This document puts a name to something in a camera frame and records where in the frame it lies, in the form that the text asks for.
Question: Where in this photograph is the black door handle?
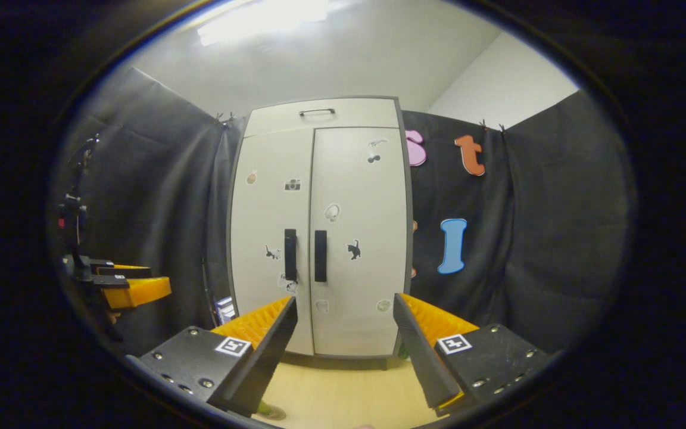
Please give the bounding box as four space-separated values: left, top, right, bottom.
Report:
284 229 297 282
314 230 328 282

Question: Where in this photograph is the white cabinet door camera sticker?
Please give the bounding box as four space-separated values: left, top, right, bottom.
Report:
230 127 315 357

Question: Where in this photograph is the white cabinet door headphone sticker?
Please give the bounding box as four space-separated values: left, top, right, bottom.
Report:
309 126 406 358

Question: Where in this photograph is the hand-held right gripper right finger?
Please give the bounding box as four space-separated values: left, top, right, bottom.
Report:
392 293 552 416

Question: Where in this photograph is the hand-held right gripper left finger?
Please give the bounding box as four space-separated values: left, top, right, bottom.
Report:
126 296 299 418

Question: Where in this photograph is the white grey cabinet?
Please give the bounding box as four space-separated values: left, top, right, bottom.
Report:
227 95 414 365

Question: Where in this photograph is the black backdrop cloth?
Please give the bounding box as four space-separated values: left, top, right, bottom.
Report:
51 66 635 358

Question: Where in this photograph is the green label bottle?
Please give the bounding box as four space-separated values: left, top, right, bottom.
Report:
255 400 288 421

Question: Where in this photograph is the white blue small box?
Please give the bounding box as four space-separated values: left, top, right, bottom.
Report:
215 296 238 327

